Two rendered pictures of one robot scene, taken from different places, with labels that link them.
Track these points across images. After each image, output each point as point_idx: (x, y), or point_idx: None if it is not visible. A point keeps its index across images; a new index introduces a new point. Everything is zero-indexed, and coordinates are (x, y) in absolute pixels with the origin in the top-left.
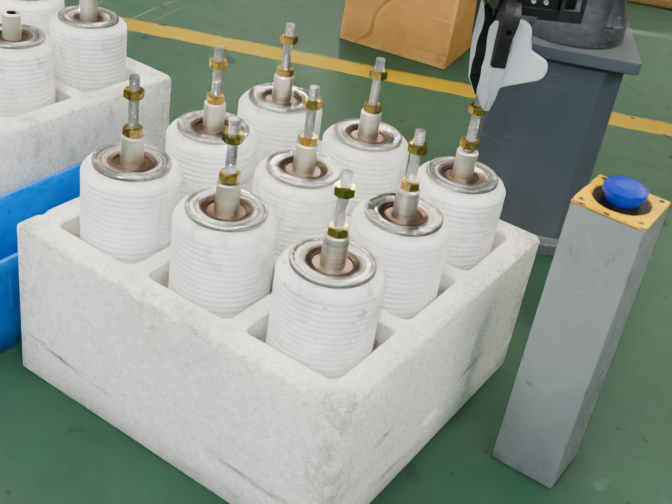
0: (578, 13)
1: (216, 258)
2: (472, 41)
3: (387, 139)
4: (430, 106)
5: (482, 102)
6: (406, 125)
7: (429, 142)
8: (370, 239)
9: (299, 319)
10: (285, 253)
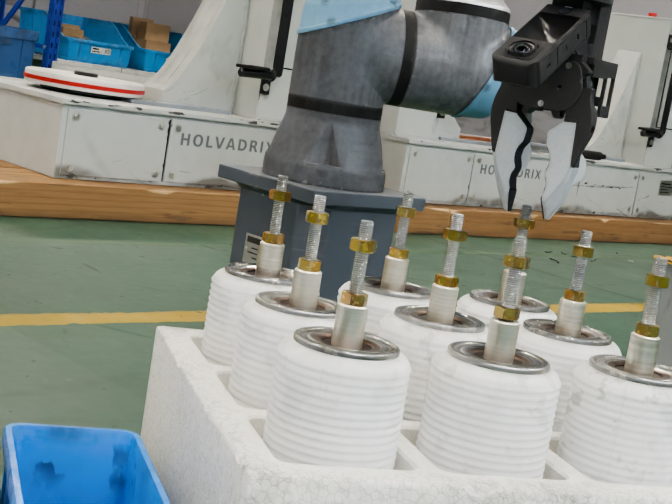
0: (607, 108)
1: (547, 407)
2: (498, 156)
3: (411, 288)
4: (31, 341)
5: (549, 210)
6: (46, 363)
7: (97, 373)
8: (586, 358)
9: (668, 433)
10: (603, 376)
